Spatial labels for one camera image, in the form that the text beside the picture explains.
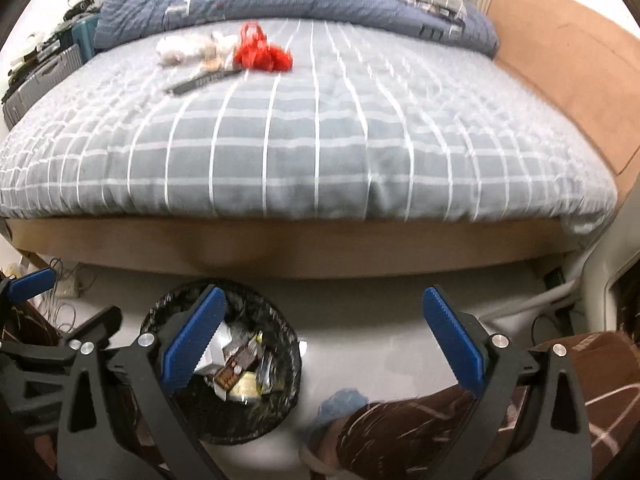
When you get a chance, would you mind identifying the crumpled pale wrapper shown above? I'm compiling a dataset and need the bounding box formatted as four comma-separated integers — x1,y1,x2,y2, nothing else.
200,30,239,68

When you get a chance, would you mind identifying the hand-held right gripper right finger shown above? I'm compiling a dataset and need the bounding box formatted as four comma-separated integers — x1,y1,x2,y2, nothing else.
422,285,586,480

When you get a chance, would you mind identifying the white crumpled tissue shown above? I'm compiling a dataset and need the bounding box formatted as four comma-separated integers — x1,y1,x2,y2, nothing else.
156,35,201,67

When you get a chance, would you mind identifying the grey suitcase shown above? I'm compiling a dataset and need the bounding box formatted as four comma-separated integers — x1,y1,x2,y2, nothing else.
2,42,83,128

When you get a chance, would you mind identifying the white chair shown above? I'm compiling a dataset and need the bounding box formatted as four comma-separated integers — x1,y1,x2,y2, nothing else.
480,245,640,333

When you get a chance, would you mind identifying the blue fuzzy slipper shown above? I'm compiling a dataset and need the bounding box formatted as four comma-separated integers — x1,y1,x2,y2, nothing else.
300,387,372,476

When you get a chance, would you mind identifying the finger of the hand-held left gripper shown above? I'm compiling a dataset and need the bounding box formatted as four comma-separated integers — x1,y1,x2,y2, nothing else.
0,267,57,306
60,305,123,350

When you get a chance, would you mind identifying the brown snack box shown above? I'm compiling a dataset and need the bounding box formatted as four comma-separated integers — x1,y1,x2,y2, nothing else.
216,346,257,386

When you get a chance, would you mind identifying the dark upright bar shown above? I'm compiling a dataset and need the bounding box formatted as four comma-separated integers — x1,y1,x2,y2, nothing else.
544,267,575,322

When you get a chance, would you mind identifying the wooden bed frame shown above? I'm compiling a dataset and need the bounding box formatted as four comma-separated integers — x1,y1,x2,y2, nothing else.
2,215,586,281

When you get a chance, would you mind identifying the blue quilt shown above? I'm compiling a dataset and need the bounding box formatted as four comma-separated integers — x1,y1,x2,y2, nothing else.
94,0,501,58

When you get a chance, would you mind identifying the black cable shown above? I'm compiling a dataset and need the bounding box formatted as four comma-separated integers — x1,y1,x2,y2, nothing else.
531,312,572,343

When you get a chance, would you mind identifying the red plastic bag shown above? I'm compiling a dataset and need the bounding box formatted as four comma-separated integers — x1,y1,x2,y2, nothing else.
234,21,295,73

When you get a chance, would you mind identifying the black trash bin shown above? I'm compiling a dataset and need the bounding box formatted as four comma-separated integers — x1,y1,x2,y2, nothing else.
136,278,303,447

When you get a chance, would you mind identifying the teal storage box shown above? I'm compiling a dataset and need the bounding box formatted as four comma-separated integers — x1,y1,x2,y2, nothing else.
71,14,100,56

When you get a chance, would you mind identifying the person's leg in brown pants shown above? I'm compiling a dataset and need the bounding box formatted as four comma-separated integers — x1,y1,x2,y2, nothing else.
320,330,640,480

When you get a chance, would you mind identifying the grey checked bed mattress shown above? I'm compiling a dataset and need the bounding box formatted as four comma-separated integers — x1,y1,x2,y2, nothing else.
0,17,618,236

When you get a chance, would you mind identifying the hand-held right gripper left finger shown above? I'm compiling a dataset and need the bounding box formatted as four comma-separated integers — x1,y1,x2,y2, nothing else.
56,284,228,480

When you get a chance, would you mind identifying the brown headboard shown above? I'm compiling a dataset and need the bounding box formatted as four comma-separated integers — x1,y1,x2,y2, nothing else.
487,0,640,181

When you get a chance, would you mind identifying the tangle of white cables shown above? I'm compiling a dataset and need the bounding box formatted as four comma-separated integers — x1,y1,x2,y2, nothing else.
42,257,93,333

